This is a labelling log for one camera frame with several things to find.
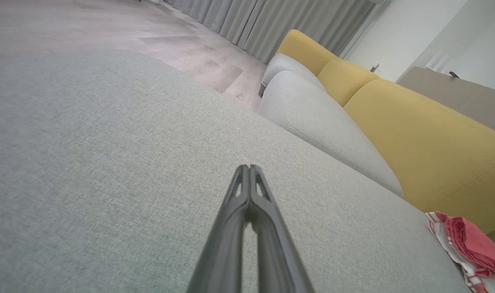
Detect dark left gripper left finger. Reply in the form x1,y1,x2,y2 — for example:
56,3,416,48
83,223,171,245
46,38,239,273
186,164,252,293

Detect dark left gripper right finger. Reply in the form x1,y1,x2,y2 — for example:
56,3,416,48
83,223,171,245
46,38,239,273
250,164,315,293

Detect red shorts with white trim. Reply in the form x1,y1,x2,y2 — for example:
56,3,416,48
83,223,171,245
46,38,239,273
425,211,495,293

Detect yellow sofa back cushion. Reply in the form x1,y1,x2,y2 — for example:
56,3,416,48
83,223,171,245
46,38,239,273
277,29,338,77
344,79,495,235
317,58,380,107

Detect grey pleated curtain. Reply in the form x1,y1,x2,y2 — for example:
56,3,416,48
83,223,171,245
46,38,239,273
162,0,380,64

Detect taupe cabinet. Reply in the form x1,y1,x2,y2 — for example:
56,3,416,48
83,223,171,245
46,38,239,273
397,66,495,137

